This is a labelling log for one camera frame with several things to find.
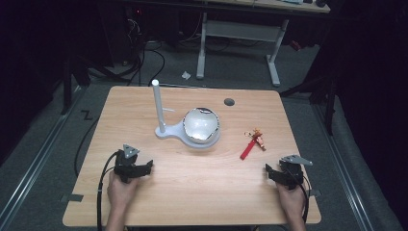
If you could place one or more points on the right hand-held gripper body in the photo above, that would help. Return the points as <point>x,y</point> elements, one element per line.
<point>293,173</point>

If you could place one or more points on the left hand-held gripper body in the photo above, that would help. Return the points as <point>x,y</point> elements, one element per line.
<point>123,165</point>

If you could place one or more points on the white stand with pole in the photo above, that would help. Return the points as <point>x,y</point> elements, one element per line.
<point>159,106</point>

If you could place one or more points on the person's left hand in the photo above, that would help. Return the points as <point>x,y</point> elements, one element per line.
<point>121,192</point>

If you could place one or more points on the person's right hand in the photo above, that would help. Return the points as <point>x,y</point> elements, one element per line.
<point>292,202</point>

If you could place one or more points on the grey tape strip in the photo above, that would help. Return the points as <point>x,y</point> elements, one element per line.
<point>73,197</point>

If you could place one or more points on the white bowl with silver rim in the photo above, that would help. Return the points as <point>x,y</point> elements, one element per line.
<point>201,125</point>

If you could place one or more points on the grey round table grommet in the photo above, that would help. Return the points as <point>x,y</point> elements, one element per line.
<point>229,102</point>

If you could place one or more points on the black metal stand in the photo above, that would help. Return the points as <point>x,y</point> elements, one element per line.
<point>72,80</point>
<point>320,93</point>

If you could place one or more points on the crumpled white paper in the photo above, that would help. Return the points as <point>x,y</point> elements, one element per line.
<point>186,75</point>

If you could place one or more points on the white-legged desk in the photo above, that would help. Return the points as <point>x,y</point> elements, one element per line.
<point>240,30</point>

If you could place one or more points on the metal floor rail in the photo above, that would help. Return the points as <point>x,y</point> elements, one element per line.
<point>343,166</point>
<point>32,166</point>

